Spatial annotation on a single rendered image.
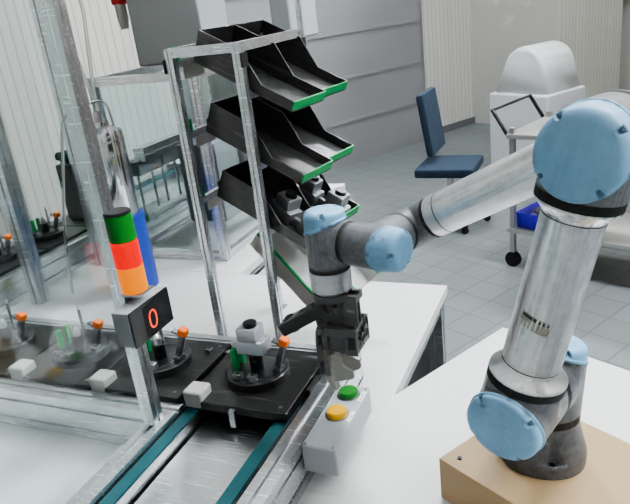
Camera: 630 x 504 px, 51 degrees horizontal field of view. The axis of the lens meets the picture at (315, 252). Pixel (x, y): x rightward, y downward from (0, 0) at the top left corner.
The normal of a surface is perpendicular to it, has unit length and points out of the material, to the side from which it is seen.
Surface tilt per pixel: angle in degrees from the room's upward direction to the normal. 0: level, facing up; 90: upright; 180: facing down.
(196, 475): 0
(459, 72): 90
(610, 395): 0
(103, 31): 90
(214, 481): 0
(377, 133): 90
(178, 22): 90
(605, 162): 79
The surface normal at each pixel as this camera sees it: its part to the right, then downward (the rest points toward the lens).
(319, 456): -0.37, 0.37
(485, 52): -0.77, 0.31
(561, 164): -0.60, 0.18
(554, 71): 0.56, 0.06
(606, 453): -0.04, -0.94
